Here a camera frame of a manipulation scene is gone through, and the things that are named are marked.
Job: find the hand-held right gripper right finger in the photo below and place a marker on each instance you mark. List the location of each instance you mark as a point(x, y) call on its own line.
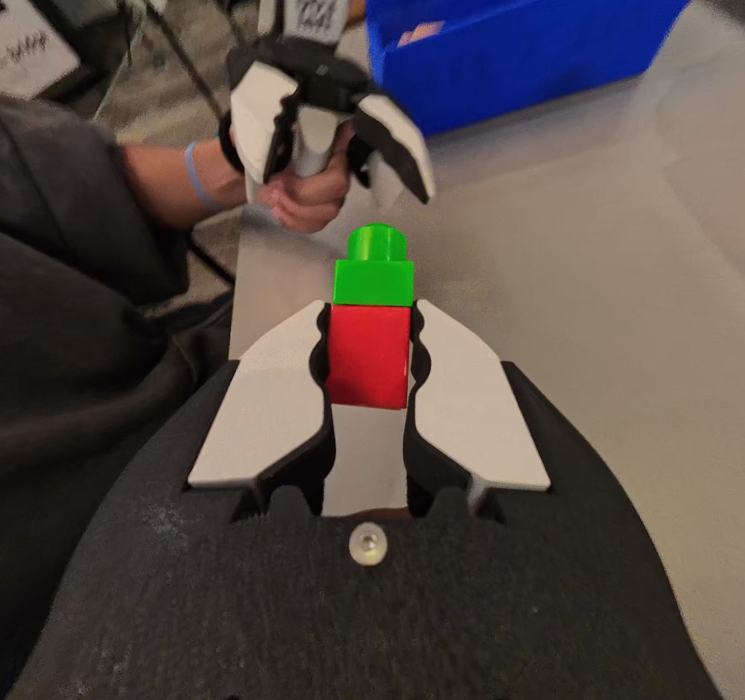
point(472, 414)

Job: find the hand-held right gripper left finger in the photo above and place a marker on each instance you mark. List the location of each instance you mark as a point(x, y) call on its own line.
point(268, 414)

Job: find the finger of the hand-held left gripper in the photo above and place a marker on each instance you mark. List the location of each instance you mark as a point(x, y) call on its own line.
point(256, 123)
point(401, 141)

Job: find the red one-stud toy block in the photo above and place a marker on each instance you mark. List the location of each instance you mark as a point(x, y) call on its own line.
point(366, 356)

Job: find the green two-stud toy block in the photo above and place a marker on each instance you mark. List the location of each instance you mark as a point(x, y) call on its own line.
point(372, 280)

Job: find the blue plastic bin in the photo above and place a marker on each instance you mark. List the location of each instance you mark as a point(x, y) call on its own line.
point(524, 59)

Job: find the person's left forearm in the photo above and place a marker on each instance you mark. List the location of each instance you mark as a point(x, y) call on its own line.
point(116, 187)

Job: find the person's left hand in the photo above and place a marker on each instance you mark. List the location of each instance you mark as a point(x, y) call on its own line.
point(308, 199)

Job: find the blue wristband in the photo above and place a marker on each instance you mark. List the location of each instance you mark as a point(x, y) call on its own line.
point(201, 181)

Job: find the black tripod stand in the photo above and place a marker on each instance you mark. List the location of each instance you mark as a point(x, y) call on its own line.
point(174, 42)

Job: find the framed black white marker sign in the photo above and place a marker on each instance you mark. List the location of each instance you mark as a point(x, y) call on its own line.
point(29, 42)

